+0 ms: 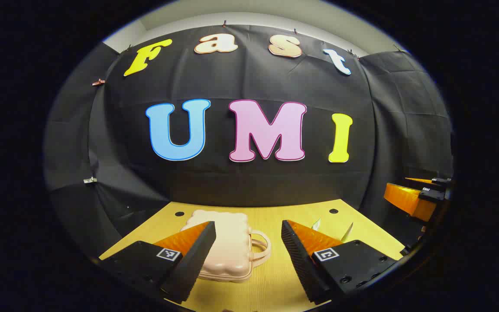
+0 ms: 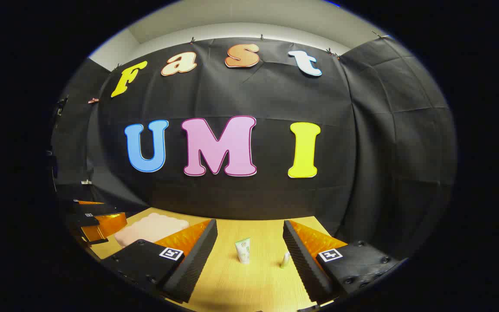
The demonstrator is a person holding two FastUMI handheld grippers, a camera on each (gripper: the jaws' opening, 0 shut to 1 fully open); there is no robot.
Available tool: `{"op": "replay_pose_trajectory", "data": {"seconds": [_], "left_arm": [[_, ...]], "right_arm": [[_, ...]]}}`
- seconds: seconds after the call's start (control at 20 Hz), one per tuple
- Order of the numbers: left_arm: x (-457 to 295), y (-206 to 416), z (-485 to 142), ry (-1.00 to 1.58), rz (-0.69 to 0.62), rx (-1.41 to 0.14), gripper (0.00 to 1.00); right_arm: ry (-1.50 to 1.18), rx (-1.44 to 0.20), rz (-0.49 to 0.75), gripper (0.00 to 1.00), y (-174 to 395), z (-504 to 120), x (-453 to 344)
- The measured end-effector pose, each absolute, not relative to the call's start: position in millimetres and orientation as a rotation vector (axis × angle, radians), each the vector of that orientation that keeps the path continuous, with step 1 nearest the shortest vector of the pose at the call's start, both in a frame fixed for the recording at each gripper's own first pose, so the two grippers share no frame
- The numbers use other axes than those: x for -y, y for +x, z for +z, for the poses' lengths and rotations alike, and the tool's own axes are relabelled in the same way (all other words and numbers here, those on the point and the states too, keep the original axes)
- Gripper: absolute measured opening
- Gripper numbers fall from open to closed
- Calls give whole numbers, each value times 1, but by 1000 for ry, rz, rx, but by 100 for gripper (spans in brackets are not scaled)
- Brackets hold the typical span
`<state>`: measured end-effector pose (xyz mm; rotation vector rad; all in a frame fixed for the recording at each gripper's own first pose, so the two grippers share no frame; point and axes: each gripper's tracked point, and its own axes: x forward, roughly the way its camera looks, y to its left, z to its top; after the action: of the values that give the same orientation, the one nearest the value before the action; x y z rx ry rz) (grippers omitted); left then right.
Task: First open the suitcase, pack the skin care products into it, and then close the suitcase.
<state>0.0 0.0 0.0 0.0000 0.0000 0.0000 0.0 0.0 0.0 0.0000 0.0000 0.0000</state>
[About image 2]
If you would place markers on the small pale green bottle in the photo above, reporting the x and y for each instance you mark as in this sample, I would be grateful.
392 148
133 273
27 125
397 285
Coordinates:
285 260

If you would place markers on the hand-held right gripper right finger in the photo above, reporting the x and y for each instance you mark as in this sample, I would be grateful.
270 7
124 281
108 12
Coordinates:
301 264

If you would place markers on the white tube with green print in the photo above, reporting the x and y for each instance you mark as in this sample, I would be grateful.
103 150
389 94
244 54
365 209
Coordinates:
243 251

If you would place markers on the pink suitcase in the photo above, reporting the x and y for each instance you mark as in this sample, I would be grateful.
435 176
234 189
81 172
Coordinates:
150 227

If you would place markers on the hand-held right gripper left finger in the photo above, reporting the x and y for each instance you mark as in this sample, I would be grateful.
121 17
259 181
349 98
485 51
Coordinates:
195 260

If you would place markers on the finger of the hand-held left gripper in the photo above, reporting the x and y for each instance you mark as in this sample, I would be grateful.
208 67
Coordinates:
104 225
98 209

